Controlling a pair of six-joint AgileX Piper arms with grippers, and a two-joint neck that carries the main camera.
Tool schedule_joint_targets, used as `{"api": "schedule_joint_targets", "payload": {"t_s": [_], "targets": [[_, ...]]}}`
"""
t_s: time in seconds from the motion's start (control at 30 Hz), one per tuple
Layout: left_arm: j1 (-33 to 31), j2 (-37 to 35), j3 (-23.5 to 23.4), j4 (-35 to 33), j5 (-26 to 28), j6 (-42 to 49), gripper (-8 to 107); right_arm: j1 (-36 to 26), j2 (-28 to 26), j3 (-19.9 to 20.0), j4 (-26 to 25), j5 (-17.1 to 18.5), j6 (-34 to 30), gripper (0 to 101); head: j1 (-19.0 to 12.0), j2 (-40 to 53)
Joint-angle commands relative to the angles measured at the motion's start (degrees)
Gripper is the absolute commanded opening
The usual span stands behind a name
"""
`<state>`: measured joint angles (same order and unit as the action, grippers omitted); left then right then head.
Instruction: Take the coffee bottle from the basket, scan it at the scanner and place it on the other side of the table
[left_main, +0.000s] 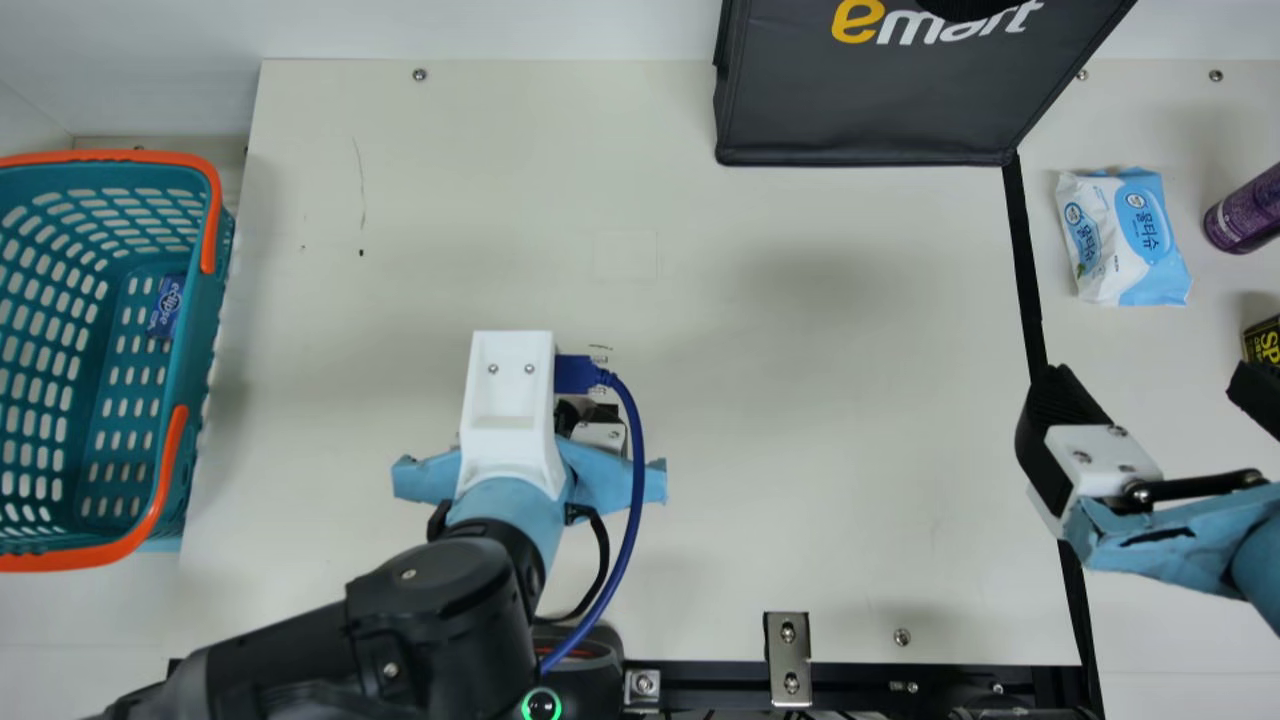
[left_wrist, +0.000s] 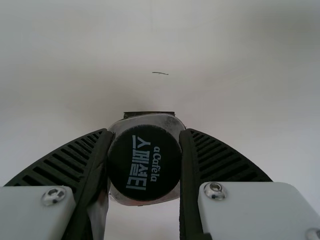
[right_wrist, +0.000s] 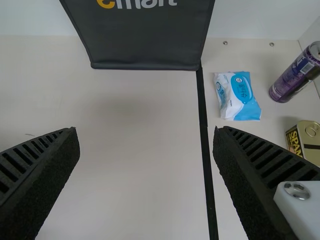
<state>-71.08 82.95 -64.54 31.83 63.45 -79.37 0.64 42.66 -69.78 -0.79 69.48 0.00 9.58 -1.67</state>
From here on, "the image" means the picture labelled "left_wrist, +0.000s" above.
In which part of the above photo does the dark coffee bottle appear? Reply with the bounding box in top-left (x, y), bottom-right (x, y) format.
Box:
top-left (106, 113), bottom-right (186, 207)

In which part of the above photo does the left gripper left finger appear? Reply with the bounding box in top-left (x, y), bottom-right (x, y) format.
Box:
top-left (0, 127), bottom-right (114, 240)

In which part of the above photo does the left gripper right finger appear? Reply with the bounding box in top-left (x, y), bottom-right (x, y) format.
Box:
top-left (178, 127), bottom-right (320, 240)

